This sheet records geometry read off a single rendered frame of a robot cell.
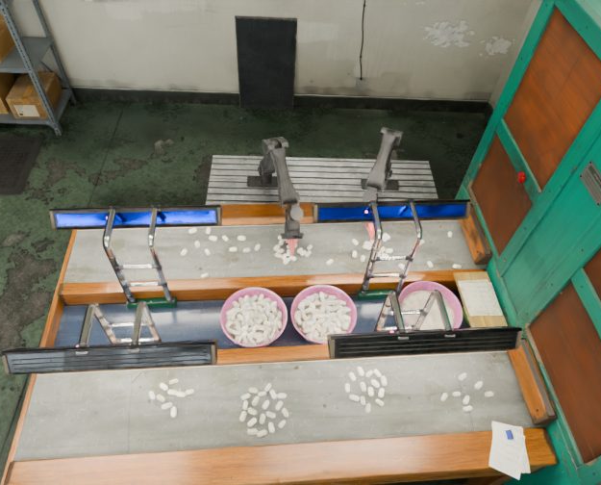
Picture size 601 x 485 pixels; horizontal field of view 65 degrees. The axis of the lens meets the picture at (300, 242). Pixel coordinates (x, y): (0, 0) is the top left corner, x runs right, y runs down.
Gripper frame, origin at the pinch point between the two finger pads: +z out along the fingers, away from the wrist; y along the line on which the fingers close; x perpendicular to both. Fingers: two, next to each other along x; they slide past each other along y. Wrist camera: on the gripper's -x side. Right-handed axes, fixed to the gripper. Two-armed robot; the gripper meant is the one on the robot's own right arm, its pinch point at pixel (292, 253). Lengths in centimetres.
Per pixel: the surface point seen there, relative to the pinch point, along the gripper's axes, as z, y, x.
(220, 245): -4.0, -31.8, 5.9
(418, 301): 21, 52, -14
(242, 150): -70, -27, 158
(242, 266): 4.7, -21.8, -1.4
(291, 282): 11.5, -1.0, -10.1
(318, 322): 27.0, 9.0, -19.4
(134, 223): -14, -60, -27
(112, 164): -60, -122, 149
